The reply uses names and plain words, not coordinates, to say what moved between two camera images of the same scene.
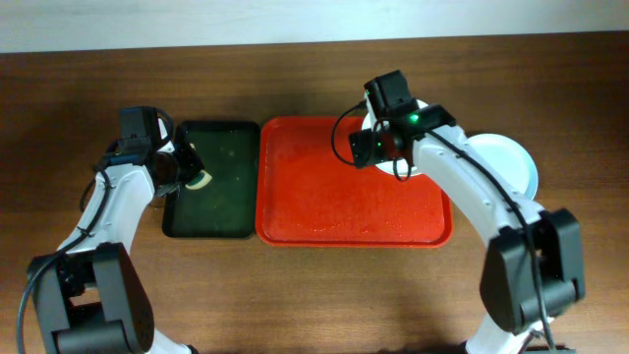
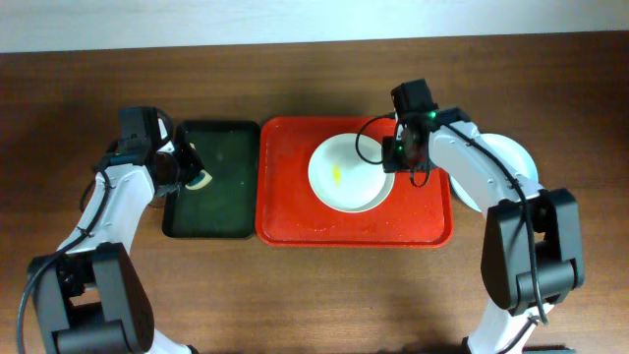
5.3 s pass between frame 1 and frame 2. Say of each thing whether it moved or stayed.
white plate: moved
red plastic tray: stayed
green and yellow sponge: stayed
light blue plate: stayed
